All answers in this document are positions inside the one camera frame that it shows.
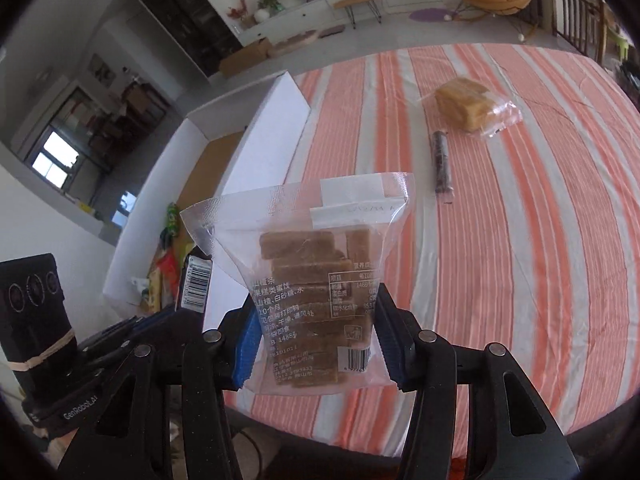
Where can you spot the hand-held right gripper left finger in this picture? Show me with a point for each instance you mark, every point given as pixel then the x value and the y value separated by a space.
pixel 245 355

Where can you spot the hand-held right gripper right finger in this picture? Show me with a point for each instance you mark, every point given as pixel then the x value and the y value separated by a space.
pixel 392 350

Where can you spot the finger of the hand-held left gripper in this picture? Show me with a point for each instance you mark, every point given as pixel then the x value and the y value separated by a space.
pixel 150 321
pixel 107 354

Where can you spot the dark chocolate bar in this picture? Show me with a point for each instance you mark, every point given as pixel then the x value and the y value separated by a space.
pixel 195 280

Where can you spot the green snack packet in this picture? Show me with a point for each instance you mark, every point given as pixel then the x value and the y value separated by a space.
pixel 173 217

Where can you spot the clear bag of brown bars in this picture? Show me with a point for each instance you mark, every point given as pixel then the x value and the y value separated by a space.
pixel 310 270

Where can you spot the white cardboard box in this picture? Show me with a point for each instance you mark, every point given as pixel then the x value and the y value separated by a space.
pixel 270 130

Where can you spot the yellow snack packet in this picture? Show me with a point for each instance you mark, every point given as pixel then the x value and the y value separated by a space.
pixel 152 290

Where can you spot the small kitchen window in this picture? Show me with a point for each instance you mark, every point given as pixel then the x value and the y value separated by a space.
pixel 52 160

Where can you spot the dark stick snack packet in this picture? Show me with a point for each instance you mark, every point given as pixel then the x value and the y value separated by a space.
pixel 441 160

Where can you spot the cluttered wooden shelf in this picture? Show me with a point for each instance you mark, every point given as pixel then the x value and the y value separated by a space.
pixel 120 115

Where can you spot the bread loaf in clear bag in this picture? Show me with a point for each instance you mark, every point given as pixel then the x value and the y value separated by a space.
pixel 462 102

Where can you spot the brown cardboard box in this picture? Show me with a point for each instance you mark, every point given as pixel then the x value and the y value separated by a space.
pixel 245 57

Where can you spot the black bookcase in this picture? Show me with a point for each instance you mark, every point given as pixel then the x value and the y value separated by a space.
pixel 185 10

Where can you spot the red flower plant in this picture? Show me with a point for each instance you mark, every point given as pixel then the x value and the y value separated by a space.
pixel 240 15

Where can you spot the purple round rug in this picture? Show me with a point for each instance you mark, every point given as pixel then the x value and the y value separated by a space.
pixel 432 15

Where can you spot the plant in white vase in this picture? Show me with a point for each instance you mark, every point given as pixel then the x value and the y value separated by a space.
pixel 270 5

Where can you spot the dark wooden chair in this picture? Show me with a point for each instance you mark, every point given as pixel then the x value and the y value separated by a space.
pixel 575 10

